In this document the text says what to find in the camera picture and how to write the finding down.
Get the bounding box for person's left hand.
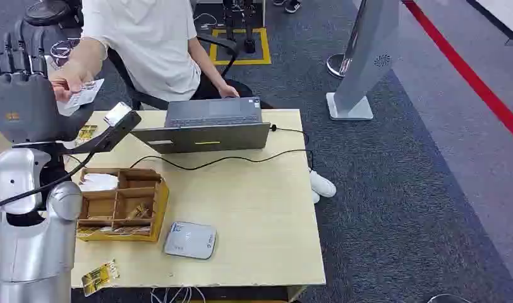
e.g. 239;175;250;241
217;84;241;100

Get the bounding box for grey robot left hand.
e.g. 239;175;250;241
0;30;95;146

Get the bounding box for person's right hand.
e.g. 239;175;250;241
49;61;96;104

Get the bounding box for white printed card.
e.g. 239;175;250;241
56;78;105;117

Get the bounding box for grey laptop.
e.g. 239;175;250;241
131;97;271;155

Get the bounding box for yellow black printed card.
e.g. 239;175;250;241
75;124;99;146
81;259;121;297

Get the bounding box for black office chair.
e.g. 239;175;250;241
107;35;242;111

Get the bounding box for black round stool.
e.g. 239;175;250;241
23;0;84;28

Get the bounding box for person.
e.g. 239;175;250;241
49;0;241;110

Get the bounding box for white card stack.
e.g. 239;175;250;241
78;173;119;193

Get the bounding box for dark sneaker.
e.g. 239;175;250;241
273;0;303;14

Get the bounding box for person's white shoe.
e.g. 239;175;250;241
308;169;337;199

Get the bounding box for wooden card box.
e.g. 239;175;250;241
75;167;171;243

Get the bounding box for grey kiosk stand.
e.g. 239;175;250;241
325;0;404;122

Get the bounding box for gold cards in box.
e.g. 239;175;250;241
124;203;154;221

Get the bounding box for white square card reader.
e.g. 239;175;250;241
164;221;218;261

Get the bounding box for black laptop power cable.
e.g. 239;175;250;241
130;124;315;172

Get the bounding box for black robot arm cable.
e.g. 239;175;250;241
0;152;95;226

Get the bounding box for chrome stanchion post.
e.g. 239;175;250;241
326;0;369;79

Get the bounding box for white cables under desk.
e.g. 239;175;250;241
149;286;207;303

